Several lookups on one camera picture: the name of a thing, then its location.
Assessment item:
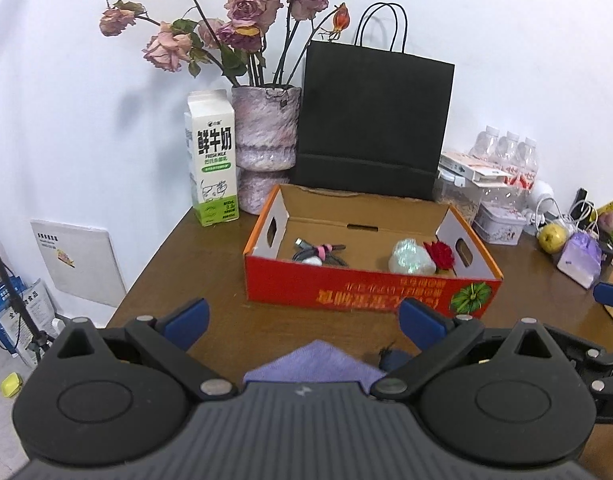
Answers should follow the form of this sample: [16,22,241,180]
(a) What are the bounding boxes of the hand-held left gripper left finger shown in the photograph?
[56,298,238,404]

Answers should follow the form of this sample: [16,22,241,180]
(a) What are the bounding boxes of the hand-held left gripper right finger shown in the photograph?
[371,298,557,401]

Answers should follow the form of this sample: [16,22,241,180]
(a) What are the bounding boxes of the iridescent plastic bag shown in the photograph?
[387,238,437,276]

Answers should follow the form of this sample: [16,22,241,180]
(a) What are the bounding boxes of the red rose flower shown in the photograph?
[423,240,457,276]

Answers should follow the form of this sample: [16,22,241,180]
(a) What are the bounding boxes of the red cardboard box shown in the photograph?
[243,183,504,320]

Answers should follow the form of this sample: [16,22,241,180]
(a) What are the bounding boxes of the black cable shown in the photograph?
[291,238,347,267]

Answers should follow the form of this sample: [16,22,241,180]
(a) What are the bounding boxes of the purple drawstring pouch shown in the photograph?
[242,339,387,392]

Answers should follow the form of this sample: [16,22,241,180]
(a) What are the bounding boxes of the purple gift bag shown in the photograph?
[555,199,603,290]

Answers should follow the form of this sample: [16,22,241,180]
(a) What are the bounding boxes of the yellow green apple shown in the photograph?
[537,223,570,254]

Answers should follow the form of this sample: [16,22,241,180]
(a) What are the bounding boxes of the white round device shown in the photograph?
[525,179,555,222]

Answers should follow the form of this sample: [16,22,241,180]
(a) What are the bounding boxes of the clear seed container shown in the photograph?
[432,169,485,227]

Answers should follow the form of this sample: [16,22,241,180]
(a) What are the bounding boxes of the white printed tin box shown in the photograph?
[473,201,528,246]

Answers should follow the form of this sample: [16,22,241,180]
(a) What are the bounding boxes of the flat white box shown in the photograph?
[439,149,513,184]

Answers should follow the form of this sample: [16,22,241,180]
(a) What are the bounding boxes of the white green milk carton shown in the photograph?
[184,89,241,228]

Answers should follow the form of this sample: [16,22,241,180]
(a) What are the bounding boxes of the blue white packets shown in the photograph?
[0,276,57,362]

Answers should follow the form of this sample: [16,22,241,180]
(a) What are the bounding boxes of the black light stand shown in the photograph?
[0,217,54,363]

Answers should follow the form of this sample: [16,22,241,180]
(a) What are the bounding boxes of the purple textured vase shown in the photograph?
[231,84,302,215]

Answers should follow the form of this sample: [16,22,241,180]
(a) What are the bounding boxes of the black paper bag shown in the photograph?
[292,2,456,202]

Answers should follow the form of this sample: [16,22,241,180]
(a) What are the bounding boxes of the dried rose bouquet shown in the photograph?
[99,0,350,87]

